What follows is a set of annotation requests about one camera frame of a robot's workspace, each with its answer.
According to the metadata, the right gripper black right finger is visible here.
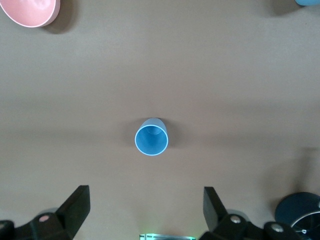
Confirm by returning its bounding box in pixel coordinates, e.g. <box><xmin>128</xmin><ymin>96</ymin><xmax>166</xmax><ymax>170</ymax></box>
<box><xmin>198</xmin><ymin>186</ymin><xmax>305</xmax><ymax>240</ymax></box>

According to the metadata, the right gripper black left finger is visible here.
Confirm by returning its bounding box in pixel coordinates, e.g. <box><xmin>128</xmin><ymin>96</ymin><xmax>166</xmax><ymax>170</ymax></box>
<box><xmin>0</xmin><ymin>184</ymin><xmax>91</xmax><ymax>240</ymax></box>

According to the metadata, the blue plastic cup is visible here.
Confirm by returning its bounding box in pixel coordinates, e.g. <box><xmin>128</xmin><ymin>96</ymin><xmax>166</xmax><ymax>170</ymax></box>
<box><xmin>294</xmin><ymin>0</ymin><xmax>320</xmax><ymax>7</ymax></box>
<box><xmin>134</xmin><ymin>117</ymin><xmax>169</xmax><ymax>157</ymax></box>

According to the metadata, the pink bowl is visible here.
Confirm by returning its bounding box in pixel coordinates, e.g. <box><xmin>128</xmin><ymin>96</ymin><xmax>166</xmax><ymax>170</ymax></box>
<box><xmin>0</xmin><ymin>0</ymin><xmax>61</xmax><ymax>28</ymax></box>

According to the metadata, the dark pot with blue handle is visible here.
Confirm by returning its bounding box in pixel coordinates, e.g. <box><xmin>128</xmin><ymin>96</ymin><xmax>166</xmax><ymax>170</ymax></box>
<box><xmin>274</xmin><ymin>191</ymin><xmax>320</xmax><ymax>240</ymax></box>

